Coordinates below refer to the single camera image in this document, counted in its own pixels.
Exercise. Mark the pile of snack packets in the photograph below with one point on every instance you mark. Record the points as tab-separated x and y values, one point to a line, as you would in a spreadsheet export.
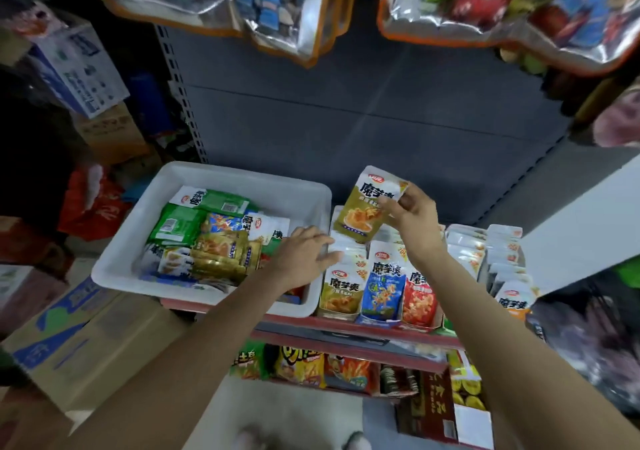
200	235

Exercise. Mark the yellow snack packets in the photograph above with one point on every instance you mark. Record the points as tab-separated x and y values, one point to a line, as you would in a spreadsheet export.
468	390

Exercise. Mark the white blue carton box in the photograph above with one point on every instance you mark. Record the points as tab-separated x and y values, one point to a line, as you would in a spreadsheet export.
80	65

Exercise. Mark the row of orange chip bags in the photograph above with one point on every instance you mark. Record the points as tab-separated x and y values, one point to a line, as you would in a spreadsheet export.
310	365

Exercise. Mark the blue display box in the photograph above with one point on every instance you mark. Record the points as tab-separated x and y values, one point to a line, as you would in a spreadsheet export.
382	323

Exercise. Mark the person's shoe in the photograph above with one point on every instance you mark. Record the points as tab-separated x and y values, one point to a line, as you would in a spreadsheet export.
357	441
250	440

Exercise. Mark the person's left hand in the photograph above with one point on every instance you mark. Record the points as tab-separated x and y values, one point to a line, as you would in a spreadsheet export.
300	257

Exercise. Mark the pale printed carton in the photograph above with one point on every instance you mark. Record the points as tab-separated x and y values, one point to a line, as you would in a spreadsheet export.
25	300

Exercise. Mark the person's left shoe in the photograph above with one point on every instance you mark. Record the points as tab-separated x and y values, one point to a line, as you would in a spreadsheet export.
250	440

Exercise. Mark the person's right shoe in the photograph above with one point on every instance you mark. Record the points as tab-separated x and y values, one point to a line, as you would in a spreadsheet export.
357	441

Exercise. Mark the green display box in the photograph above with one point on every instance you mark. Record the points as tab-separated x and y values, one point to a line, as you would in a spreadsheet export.
465	240

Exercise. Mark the white plastic bin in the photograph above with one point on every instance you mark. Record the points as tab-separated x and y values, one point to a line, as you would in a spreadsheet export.
120	255

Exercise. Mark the person's left forearm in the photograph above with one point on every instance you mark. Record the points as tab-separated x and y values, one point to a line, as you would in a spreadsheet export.
170	370

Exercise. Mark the orange trimmed colourful candy bag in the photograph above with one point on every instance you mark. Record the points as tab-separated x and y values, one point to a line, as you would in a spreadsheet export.
500	5

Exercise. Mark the blue print cardboard carton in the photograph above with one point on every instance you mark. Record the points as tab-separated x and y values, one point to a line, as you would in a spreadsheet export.
90	345

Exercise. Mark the red display box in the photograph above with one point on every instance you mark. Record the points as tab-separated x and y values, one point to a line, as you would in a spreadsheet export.
420	328

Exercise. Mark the black plastic wrapped bundle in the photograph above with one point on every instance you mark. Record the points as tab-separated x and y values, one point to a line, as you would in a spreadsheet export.
590	345

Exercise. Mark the hanging yellow green snack bags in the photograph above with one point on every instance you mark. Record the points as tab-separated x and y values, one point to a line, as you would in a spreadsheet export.
570	80

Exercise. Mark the red plastic bag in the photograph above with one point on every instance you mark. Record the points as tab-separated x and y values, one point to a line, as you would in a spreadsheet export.
95	205

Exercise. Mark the hanging pink candy bag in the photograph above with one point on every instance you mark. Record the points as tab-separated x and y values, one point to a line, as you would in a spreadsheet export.
620	120

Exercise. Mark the plain brown cardboard carton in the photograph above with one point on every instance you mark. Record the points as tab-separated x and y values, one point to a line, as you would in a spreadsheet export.
110	133

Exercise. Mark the gold display box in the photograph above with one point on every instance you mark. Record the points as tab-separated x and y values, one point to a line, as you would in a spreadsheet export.
342	317

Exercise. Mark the person's right forearm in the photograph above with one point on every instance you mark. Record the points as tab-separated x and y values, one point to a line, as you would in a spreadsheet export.
530	365

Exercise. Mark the person's right hand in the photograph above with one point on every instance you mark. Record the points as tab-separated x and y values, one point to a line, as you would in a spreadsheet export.
415	225

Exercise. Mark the dark red white-label carton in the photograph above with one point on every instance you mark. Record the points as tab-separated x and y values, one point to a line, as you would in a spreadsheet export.
430	415

